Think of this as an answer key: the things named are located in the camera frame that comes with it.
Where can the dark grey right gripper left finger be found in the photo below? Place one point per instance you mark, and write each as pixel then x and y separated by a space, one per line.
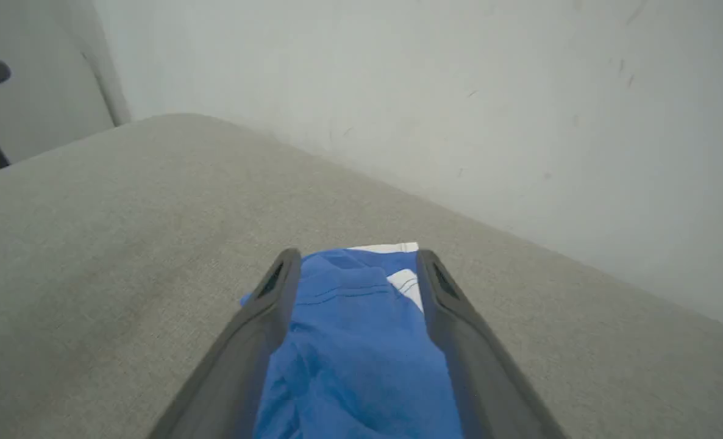
pixel 239 360

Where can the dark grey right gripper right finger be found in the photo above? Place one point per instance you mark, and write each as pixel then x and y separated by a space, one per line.
pixel 477 366

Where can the blue and white garment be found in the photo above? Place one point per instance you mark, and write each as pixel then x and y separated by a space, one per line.
pixel 355 360

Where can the beige fabric sofa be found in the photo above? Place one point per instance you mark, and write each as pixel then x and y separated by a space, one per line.
pixel 124 274

